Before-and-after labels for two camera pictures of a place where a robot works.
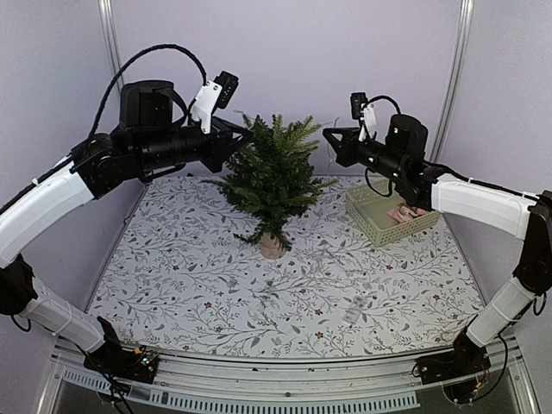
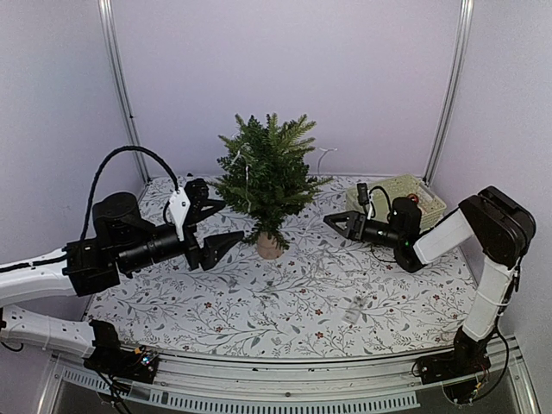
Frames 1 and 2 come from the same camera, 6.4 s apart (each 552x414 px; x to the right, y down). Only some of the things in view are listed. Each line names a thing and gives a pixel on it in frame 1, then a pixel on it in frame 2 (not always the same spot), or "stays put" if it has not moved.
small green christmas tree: x=270 y=175 stays put
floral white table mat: x=179 y=280 stays put
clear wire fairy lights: x=275 y=170 → x=354 y=307
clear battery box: x=354 y=310 stays put
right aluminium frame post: x=467 y=9 stays put
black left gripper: x=223 y=134 → x=208 y=254
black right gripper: x=346 y=149 → x=355 y=228
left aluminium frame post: x=110 y=38 stays put
